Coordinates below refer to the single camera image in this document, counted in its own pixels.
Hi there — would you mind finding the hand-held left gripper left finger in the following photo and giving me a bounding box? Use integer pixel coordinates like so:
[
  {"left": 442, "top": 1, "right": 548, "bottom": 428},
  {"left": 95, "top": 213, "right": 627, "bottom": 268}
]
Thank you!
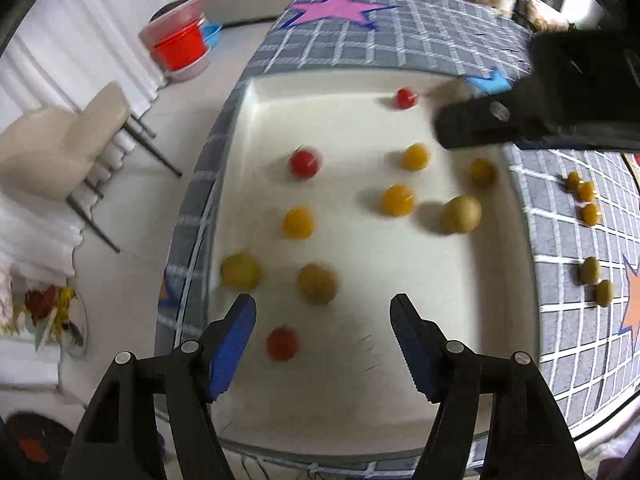
[{"left": 60, "top": 292, "right": 258, "bottom": 480}]

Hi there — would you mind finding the red plastic basin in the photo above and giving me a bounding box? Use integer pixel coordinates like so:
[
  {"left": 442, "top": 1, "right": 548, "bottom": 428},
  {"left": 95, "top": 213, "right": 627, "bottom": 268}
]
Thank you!
[{"left": 152, "top": 17, "right": 208, "bottom": 72}]

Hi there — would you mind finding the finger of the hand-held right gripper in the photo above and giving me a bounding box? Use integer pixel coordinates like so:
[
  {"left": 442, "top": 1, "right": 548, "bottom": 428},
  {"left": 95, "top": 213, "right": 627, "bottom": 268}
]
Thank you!
[{"left": 434, "top": 89, "right": 540, "bottom": 151}]

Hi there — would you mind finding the glass dish with colourful decorations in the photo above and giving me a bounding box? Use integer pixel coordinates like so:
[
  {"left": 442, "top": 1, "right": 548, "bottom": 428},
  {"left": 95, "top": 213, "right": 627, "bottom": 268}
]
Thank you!
[{"left": 22, "top": 285, "right": 88, "bottom": 358}]

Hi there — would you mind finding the grey checkered star tablecloth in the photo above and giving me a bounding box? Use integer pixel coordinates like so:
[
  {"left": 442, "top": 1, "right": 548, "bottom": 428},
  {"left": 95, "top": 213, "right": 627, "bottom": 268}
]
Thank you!
[{"left": 155, "top": 0, "right": 640, "bottom": 476}]

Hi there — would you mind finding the white curtain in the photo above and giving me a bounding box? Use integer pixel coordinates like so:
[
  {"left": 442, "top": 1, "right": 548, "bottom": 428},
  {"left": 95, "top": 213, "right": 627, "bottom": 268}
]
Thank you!
[{"left": 0, "top": 0, "right": 201, "bottom": 281}]

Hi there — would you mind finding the white rectangular tray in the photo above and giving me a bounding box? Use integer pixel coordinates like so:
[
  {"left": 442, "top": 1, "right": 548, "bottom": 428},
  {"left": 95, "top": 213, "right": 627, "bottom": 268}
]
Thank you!
[{"left": 202, "top": 67, "right": 543, "bottom": 456}]

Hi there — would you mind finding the pink plastic basin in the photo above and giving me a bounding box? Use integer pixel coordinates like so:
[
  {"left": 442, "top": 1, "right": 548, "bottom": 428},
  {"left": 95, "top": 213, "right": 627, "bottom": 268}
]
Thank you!
[{"left": 162, "top": 52, "right": 212, "bottom": 82}]

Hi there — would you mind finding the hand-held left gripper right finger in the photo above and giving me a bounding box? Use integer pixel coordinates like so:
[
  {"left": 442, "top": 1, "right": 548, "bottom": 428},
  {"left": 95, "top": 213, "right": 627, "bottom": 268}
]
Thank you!
[{"left": 389, "top": 292, "right": 586, "bottom": 480}]

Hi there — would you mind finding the beige chair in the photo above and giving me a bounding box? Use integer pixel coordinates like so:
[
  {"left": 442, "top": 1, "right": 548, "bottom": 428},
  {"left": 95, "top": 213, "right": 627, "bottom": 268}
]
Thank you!
[{"left": 0, "top": 81, "right": 183, "bottom": 253}]

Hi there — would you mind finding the dark round object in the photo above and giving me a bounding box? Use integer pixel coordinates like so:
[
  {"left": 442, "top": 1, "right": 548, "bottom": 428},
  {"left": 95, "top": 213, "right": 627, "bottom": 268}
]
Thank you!
[{"left": 0, "top": 410, "right": 76, "bottom": 480}]

